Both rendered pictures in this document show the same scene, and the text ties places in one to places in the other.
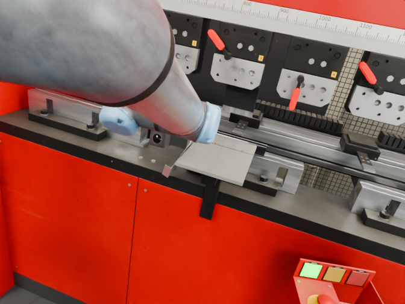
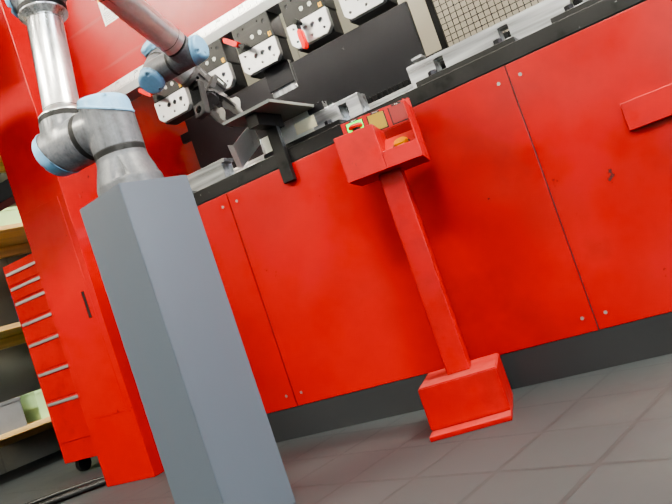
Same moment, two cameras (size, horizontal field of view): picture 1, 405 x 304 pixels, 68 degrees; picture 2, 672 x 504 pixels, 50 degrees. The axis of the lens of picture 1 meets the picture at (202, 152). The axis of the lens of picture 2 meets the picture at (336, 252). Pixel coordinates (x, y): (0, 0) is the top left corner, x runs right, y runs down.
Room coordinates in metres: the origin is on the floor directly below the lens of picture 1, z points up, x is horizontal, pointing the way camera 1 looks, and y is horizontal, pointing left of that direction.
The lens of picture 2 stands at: (-1.31, -0.72, 0.43)
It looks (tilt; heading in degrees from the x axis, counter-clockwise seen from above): 3 degrees up; 16
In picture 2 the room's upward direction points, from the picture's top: 19 degrees counter-clockwise
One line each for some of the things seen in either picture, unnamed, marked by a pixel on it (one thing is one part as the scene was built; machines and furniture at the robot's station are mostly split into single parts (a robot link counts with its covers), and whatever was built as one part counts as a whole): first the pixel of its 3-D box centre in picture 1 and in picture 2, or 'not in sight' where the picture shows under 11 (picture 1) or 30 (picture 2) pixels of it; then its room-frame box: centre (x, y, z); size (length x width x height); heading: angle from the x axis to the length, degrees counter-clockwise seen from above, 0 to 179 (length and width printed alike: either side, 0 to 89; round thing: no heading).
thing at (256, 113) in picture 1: (243, 120); not in sight; (1.09, -0.13, 1.01); 0.26 x 0.12 x 0.05; 167
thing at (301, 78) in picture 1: (296, 92); (302, 34); (0.84, -0.22, 1.20); 0.04 x 0.02 x 0.10; 167
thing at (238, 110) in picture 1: (240, 99); (281, 79); (0.93, -0.08, 1.13); 0.10 x 0.02 x 0.10; 77
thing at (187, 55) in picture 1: (179, 41); (217, 71); (0.98, 0.14, 1.26); 0.15 x 0.09 x 0.17; 77
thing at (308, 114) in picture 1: (297, 115); (394, 93); (1.28, -0.37, 1.02); 0.37 x 0.06 x 0.04; 77
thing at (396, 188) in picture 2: not in sight; (425, 270); (0.52, -0.40, 0.39); 0.06 x 0.06 x 0.54; 2
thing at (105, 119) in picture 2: not in sight; (108, 124); (0.12, 0.11, 0.94); 0.13 x 0.12 x 0.14; 80
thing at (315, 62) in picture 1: (310, 70); (311, 18); (0.89, -0.26, 1.26); 0.15 x 0.09 x 0.17; 77
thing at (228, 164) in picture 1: (220, 154); (269, 114); (0.79, -0.05, 1.00); 0.26 x 0.18 x 0.01; 167
